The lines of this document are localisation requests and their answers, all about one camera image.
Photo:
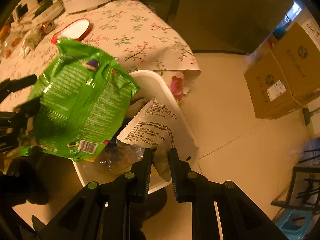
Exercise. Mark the white trash bin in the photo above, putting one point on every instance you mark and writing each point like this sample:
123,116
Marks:
118,157

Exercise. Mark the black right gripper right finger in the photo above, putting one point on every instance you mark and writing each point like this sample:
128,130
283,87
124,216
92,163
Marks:
189,186

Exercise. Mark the upper cardboard box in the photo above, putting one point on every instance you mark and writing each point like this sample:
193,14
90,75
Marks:
298,57

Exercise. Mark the white printed paper wrapper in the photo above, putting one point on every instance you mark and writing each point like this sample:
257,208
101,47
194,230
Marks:
158,127

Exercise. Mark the blue plastic stool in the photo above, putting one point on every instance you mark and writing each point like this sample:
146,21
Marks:
294,224

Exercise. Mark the white air fryer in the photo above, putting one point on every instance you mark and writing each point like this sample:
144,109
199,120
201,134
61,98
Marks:
21,9

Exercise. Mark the dark chair frame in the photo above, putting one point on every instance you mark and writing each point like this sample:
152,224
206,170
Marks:
303,190

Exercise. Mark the large orange fruit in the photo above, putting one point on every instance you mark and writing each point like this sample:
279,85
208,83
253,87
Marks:
4,31

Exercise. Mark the glass dome with oranges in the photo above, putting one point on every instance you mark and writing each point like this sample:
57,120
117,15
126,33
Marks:
10,43

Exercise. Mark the lower cardboard box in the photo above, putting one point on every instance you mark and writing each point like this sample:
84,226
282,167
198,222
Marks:
269,89

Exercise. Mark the cardboard box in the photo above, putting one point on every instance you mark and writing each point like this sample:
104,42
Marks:
298,57
269,89

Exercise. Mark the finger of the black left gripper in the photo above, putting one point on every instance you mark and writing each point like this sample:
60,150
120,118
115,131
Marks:
29,108
9,86

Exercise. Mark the green snack bag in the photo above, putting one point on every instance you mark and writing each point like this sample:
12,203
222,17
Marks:
84,95

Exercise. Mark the dark refrigerator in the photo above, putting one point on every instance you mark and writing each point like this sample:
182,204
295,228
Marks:
239,26

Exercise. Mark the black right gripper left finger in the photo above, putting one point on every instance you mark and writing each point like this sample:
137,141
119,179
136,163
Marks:
135,183

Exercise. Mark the floral tablecloth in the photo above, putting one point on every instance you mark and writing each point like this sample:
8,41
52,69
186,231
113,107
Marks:
131,33

